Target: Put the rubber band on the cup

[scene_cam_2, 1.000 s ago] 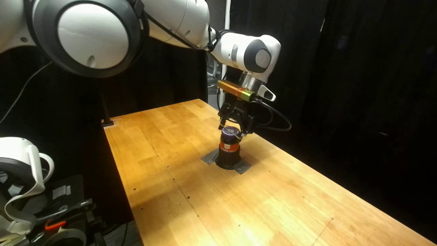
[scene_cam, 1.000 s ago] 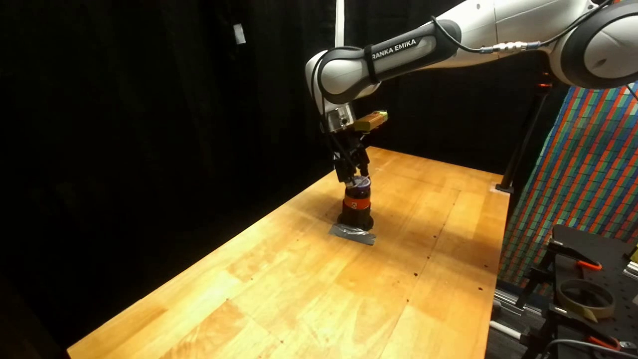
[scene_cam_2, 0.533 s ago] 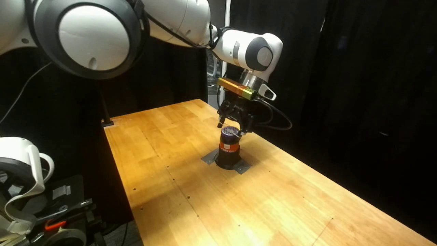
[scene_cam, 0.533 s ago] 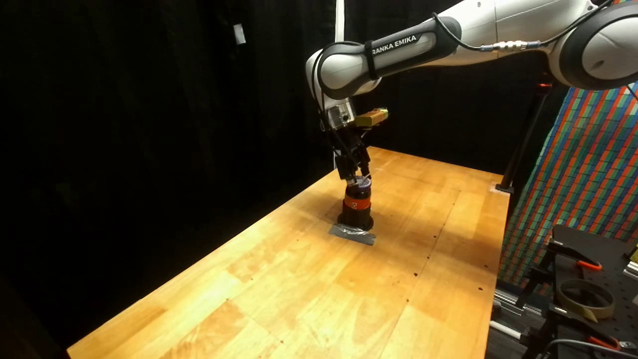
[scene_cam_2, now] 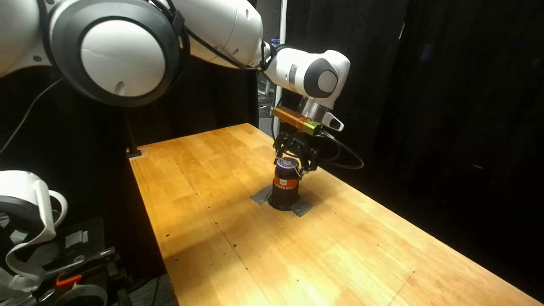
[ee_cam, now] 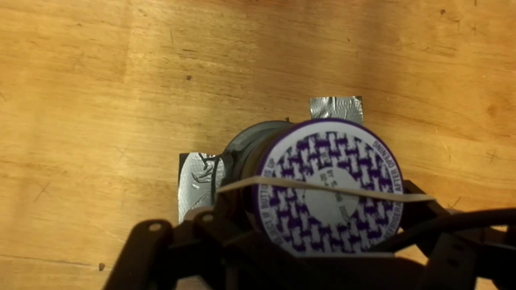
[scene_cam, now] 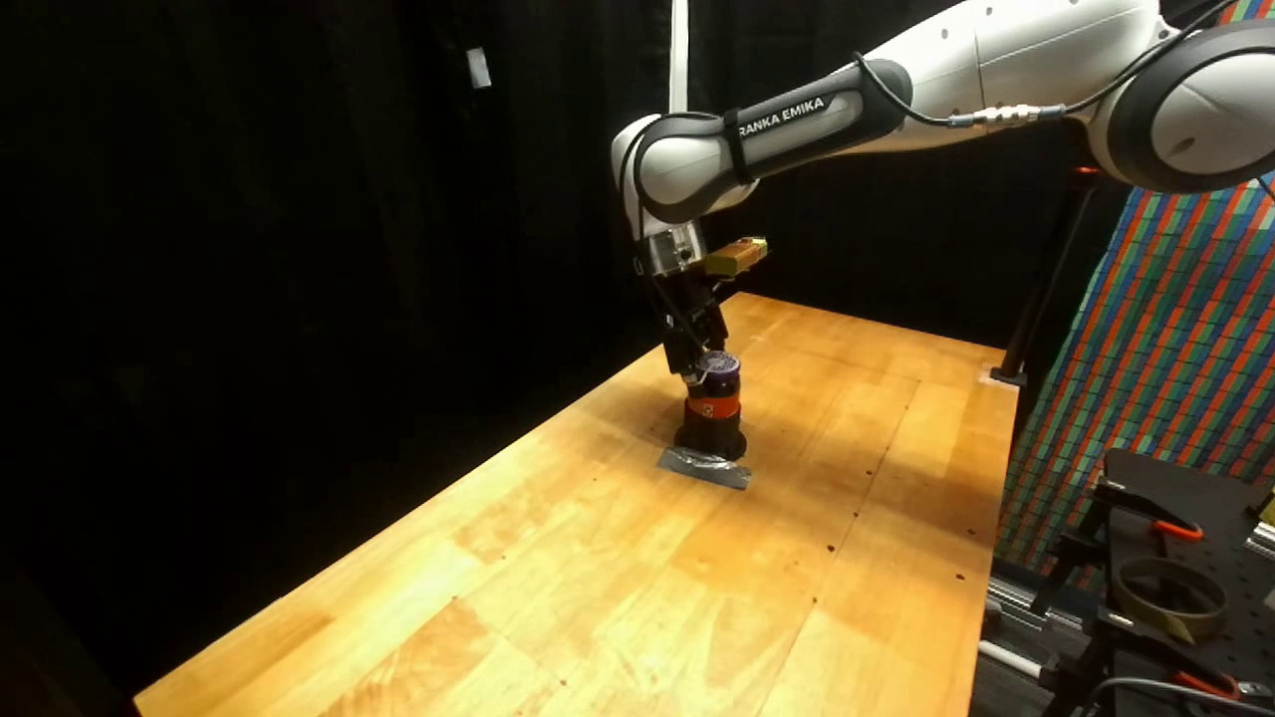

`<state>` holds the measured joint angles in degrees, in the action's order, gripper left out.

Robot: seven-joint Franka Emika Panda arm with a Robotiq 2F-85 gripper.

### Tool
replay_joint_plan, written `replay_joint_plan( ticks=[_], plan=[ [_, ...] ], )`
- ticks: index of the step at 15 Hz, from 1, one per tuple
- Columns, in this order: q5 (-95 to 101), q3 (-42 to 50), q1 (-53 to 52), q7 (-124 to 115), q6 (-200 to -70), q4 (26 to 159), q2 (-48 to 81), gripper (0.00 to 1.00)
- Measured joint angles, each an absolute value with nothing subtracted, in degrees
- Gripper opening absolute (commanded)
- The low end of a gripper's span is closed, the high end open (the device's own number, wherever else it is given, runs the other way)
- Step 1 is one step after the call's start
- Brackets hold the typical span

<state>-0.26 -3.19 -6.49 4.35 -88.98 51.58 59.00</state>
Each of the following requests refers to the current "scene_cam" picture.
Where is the dark cup with orange band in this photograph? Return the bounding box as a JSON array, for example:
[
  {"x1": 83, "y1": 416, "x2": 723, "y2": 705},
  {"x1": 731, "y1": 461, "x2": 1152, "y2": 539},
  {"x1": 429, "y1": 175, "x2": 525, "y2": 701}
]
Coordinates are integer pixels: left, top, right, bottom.
[{"x1": 673, "y1": 350, "x2": 749, "y2": 462}]

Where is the silver tape piece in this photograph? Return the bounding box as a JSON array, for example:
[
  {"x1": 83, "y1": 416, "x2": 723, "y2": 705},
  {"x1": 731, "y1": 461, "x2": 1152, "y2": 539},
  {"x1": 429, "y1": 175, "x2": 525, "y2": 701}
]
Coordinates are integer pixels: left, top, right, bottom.
[{"x1": 656, "y1": 445, "x2": 754, "y2": 492}]

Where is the white hanging strip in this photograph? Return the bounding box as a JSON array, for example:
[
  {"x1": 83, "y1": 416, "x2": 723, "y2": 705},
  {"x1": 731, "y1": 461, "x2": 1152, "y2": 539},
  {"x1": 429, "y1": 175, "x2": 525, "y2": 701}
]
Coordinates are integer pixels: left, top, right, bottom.
[{"x1": 668, "y1": 0, "x2": 690, "y2": 114}]

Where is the black stand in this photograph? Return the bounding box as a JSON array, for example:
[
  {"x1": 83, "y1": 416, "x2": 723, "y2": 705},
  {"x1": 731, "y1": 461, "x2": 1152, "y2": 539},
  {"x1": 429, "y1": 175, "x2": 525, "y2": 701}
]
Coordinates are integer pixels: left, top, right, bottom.
[{"x1": 989, "y1": 167, "x2": 1103, "y2": 388}]

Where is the colourful patterned panel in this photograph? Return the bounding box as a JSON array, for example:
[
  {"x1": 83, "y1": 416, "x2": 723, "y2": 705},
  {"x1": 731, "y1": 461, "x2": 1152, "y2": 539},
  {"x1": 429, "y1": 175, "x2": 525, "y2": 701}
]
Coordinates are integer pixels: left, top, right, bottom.
[{"x1": 995, "y1": 0, "x2": 1275, "y2": 581}]

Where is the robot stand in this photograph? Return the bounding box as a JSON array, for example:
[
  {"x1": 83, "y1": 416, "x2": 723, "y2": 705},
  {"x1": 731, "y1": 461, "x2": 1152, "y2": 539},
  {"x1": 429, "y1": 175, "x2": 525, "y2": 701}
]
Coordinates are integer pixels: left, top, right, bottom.
[{"x1": 974, "y1": 447, "x2": 1275, "y2": 717}]

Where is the roll of tape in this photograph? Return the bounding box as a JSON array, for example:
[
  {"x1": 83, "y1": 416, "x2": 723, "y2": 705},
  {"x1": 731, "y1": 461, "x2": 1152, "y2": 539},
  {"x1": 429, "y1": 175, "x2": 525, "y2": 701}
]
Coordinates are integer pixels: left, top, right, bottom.
[{"x1": 1109, "y1": 556, "x2": 1229, "y2": 644}]

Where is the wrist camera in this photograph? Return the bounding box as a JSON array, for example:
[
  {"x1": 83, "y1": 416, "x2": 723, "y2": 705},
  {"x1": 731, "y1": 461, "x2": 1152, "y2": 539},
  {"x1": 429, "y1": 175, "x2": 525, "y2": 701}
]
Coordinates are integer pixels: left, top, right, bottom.
[{"x1": 702, "y1": 237, "x2": 770, "y2": 279}]

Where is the orange handled clamp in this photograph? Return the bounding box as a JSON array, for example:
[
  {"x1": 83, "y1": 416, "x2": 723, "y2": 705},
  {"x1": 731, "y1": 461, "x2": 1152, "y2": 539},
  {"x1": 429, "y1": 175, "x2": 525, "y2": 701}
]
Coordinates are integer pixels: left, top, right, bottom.
[
  {"x1": 1167, "y1": 667, "x2": 1246, "y2": 704},
  {"x1": 1094, "y1": 478, "x2": 1206, "y2": 545}
]

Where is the grey cable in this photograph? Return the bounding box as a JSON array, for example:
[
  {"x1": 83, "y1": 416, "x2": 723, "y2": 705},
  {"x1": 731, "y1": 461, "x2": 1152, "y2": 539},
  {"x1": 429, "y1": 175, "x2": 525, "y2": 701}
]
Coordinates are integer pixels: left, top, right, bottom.
[{"x1": 1084, "y1": 676, "x2": 1275, "y2": 717}]

